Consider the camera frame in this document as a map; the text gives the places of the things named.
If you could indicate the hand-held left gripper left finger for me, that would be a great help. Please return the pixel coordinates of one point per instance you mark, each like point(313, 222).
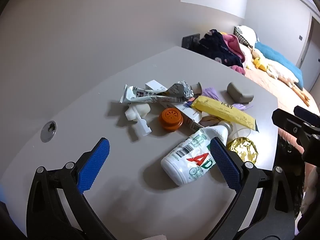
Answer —
point(95, 162)

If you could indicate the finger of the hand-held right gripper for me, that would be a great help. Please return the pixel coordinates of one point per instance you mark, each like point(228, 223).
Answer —
point(287, 123)
point(306, 112)

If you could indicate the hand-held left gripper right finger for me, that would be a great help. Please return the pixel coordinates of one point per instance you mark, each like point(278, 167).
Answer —
point(225, 165)

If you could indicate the white plastic bottle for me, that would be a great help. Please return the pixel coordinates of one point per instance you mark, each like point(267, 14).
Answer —
point(185, 160)

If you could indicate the white foam with plastic piece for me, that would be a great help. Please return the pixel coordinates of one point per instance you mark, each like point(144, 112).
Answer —
point(142, 108)

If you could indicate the purple plastic bag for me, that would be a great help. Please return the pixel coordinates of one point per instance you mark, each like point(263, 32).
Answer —
point(211, 93)

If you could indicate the gold foil ball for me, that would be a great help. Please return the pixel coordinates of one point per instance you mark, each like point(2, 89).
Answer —
point(243, 147)

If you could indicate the bed with orange sheet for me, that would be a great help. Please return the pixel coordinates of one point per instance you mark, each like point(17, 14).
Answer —
point(275, 90)

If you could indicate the clear plastic cup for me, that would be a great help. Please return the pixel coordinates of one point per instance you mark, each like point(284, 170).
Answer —
point(243, 132)

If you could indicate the white plush goose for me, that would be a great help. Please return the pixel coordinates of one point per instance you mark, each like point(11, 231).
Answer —
point(282, 72)

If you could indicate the beige crumpled paper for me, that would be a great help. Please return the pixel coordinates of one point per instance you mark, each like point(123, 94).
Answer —
point(208, 120)

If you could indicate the white door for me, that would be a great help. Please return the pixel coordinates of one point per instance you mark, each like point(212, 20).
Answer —
point(312, 60)

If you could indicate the yellow packet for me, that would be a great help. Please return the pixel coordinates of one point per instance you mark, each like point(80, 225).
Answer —
point(220, 110)

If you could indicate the grey block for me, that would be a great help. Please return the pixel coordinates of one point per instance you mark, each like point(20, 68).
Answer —
point(238, 93)

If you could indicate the long white carton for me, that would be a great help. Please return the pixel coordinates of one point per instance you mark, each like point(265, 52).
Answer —
point(190, 115)

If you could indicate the yellow plush toy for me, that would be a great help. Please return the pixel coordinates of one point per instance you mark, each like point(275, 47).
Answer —
point(261, 63)

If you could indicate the orange wrapper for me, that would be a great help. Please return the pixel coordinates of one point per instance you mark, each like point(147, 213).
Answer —
point(190, 102)

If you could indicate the orange round cap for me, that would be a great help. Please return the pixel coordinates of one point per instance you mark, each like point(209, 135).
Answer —
point(171, 117)

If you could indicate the white crumpled tube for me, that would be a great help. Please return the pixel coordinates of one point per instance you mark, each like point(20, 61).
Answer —
point(135, 95)

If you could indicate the cream plush toy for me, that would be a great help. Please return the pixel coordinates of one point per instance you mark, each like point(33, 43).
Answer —
point(250, 53)

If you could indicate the small grey cup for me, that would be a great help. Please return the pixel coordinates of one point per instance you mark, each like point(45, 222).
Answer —
point(196, 88)

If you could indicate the silver foil wrapper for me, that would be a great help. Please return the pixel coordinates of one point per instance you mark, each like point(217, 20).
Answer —
point(180, 90)

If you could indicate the checkered pillow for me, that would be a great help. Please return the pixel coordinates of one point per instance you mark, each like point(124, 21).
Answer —
point(241, 38)

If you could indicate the small white box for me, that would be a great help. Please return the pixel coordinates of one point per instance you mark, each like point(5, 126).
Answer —
point(153, 85)

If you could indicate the pink clothing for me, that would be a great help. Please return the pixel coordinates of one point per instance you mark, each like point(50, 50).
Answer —
point(232, 42)

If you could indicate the white pillow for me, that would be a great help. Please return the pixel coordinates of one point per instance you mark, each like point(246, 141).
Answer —
point(247, 33)

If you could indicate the dark blue clothing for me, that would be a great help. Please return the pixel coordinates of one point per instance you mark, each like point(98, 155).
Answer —
point(215, 50)

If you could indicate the black wall panel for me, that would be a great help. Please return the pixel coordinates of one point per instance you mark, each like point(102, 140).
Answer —
point(188, 41)

